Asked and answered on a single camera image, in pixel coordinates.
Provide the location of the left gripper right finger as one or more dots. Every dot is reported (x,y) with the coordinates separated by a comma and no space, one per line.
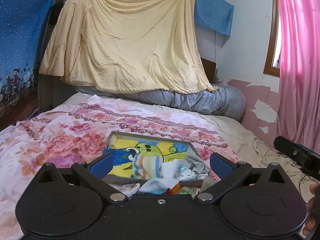
(231,176)

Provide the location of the blue cartoon wall cloth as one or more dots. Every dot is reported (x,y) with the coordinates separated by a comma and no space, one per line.
(22,26)

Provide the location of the floral pink bedspread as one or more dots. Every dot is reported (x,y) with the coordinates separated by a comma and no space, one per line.
(78,130)

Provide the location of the pink curtain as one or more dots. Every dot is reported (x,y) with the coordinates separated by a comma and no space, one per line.
(298,113)

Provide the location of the wooden window frame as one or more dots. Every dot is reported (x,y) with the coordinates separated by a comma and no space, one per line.
(271,57)

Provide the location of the white soft cloth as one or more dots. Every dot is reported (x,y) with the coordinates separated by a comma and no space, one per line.
(169,170)

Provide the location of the dark wooden headboard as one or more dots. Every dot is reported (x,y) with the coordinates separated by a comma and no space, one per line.
(209,69)

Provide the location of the light blue patterned cloth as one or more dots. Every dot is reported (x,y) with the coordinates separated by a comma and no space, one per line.
(158,185)

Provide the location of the person's right hand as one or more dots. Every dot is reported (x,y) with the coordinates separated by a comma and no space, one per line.
(310,221)

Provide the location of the grey cloth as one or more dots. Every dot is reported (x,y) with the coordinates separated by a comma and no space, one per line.
(195,164)

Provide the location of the grey duvet roll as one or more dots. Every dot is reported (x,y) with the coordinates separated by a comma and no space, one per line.
(226,100)

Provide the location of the blue hanging cloth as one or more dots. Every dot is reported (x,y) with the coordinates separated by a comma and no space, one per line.
(216,15)

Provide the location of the yellow blanket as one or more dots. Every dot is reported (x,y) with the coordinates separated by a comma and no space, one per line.
(127,46)

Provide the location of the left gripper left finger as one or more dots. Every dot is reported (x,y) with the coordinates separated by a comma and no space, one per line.
(91,175)

